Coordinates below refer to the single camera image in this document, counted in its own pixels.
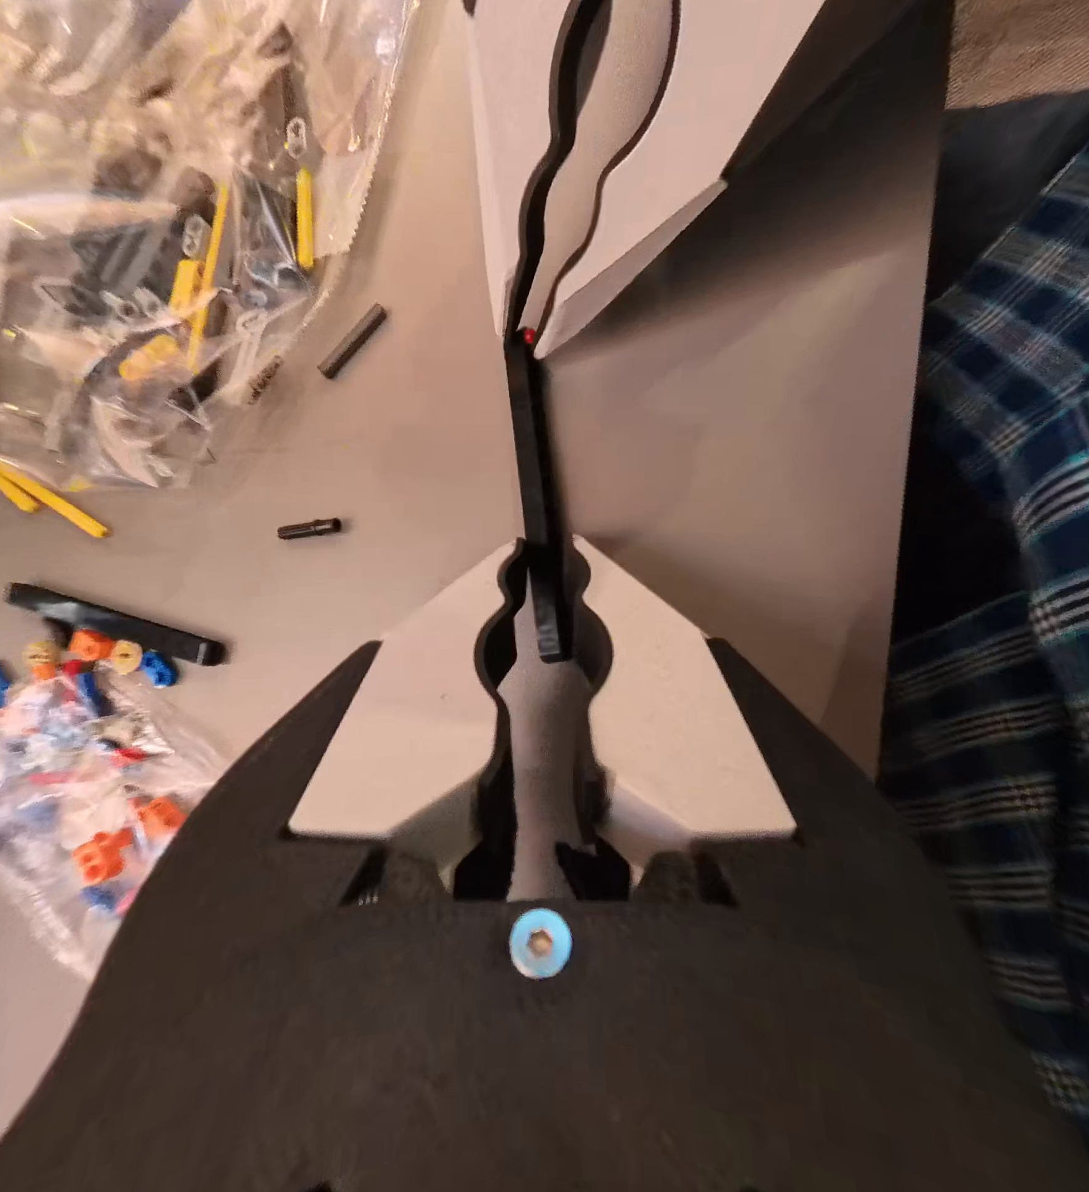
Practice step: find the black lego beam with holes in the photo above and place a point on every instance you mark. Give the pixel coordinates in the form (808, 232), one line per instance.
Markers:
(533, 465)

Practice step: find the short black lego axle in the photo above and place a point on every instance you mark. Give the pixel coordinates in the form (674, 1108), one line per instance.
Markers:
(351, 340)

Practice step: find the clear bag of yellow lego parts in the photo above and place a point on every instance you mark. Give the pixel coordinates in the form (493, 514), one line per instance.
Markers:
(134, 186)

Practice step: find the black lego pin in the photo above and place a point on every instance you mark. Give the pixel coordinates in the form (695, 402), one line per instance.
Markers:
(309, 529)

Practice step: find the tan lego connector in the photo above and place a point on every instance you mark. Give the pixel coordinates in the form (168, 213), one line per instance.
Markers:
(125, 656)
(41, 660)

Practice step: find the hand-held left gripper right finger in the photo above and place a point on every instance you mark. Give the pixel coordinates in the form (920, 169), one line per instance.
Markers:
(684, 744)

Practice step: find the blue lego connector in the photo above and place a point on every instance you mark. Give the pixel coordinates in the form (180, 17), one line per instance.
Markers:
(158, 669)

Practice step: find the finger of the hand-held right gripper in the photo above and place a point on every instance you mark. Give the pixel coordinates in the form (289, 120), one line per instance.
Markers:
(684, 158)
(513, 112)

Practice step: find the long yellow lego axle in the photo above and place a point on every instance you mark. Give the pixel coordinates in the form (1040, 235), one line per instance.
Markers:
(56, 505)

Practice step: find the clear bag of colourful lego parts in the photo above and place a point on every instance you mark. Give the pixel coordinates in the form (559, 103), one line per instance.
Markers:
(70, 801)

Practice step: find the orange lego connector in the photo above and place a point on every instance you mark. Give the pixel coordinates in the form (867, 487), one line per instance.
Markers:
(90, 647)

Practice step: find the short yellow lego axle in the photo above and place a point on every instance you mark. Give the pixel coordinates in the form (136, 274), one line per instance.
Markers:
(6, 485)

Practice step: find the blue plaid clothing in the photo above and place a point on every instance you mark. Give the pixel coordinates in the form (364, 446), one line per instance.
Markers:
(1029, 559)

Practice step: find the long black lego beam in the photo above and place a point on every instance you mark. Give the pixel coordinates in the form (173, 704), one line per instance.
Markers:
(116, 625)

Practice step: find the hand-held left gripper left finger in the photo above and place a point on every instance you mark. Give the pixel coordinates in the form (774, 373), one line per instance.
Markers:
(395, 735)

